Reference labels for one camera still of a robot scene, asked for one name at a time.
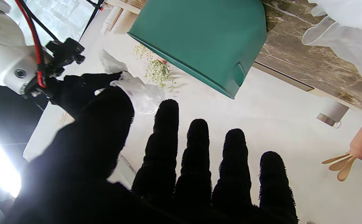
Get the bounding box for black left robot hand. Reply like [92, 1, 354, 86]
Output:
[1, 87, 299, 224]

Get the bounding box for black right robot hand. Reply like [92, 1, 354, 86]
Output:
[46, 72, 122, 120]

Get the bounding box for thin black pole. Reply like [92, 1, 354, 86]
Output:
[78, 0, 104, 41]

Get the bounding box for small dried flower bouquet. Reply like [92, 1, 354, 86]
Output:
[133, 44, 153, 61]

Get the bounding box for pale wooden cutting board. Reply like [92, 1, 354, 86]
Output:
[100, 0, 147, 35]

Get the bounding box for white flower bouquet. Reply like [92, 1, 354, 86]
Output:
[144, 59, 178, 94]

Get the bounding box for teal plastic basket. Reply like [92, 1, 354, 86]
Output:
[127, 0, 267, 99]

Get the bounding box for wooden spoon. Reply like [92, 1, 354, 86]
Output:
[322, 153, 351, 164]
[337, 158, 357, 182]

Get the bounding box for grey mug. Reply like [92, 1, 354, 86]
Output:
[316, 98, 350, 128]

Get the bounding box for wooden spatula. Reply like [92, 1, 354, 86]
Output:
[328, 156, 354, 171]

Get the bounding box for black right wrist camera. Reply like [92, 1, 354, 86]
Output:
[46, 37, 85, 78]

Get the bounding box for red black right arm cables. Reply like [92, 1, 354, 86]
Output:
[15, 0, 60, 89]

